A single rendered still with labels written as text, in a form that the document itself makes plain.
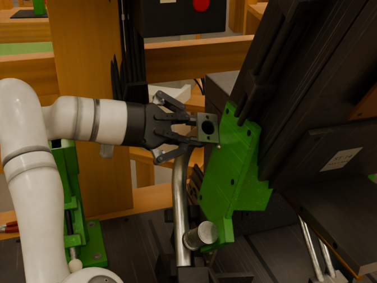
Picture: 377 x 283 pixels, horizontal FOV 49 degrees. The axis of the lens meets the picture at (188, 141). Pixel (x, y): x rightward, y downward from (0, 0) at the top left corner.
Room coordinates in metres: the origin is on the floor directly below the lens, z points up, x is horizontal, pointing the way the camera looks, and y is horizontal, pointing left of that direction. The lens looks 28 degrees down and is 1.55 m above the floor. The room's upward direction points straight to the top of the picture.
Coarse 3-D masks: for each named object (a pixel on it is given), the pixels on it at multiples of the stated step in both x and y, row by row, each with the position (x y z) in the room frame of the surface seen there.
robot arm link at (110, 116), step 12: (96, 108) 0.60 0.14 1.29; (108, 108) 0.61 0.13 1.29; (120, 108) 0.62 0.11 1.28; (96, 120) 0.59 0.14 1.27; (108, 120) 0.59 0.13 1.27; (120, 120) 0.60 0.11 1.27; (96, 132) 0.59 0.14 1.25; (108, 132) 0.59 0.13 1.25; (120, 132) 0.59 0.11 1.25; (108, 144) 0.64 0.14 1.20; (120, 144) 0.61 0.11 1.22; (108, 156) 0.63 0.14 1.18
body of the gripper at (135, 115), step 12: (132, 108) 0.62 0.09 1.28; (144, 108) 0.64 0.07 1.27; (156, 108) 0.66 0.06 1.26; (132, 120) 0.61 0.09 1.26; (144, 120) 0.61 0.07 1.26; (168, 120) 0.66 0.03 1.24; (132, 132) 0.60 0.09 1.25; (144, 132) 0.61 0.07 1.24; (132, 144) 0.61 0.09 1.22; (144, 144) 0.61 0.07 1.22; (156, 144) 0.62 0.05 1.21
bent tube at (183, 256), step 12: (204, 120) 0.67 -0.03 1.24; (216, 120) 0.68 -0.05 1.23; (192, 132) 0.68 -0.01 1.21; (204, 132) 0.69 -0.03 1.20; (216, 132) 0.66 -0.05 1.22; (180, 156) 0.71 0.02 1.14; (180, 168) 0.70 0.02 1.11; (180, 180) 0.69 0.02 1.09; (180, 192) 0.68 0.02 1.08; (180, 204) 0.66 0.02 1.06; (180, 216) 0.64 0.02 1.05; (180, 228) 0.62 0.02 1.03; (180, 240) 0.60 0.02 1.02; (180, 252) 0.59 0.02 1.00; (180, 264) 0.57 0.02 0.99
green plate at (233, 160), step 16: (224, 112) 0.67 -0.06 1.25; (224, 128) 0.65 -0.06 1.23; (240, 128) 0.60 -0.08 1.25; (256, 128) 0.56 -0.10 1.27; (224, 144) 0.63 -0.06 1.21; (240, 144) 0.59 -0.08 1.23; (256, 144) 0.57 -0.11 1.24; (224, 160) 0.61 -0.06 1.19; (240, 160) 0.57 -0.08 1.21; (256, 160) 0.58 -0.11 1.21; (208, 176) 0.64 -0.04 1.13; (224, 176) 0.60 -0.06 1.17; (240, 176) 0.56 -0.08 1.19; (256, 176) 0.58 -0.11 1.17; (208, 192) 0.63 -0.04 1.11; (224, 192) 0.58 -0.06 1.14; (240, 192) 0.57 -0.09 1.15; (256, 192) 0.58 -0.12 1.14; (208, 208) 0.61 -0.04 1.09; (224, 208) 0.56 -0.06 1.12; (240, 208) 0.57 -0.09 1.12; (256, 208) 0.58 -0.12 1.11
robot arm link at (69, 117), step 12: (72, 96) 0.62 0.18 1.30; (48, 108) 0.62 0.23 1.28; (60, 108) 0.58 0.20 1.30; (72, 108) 0.59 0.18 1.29; (84, 108) 0.59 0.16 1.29; (48, 120) 0.60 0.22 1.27; (60, 120) 0.57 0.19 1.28; (72, 120) 0.58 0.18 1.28; (84, 120) 0.58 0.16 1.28; (48, 132) 0.58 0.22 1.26; (60, 132) 0.57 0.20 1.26; (72, 132) 0.58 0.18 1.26; (84, 132) 0.58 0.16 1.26
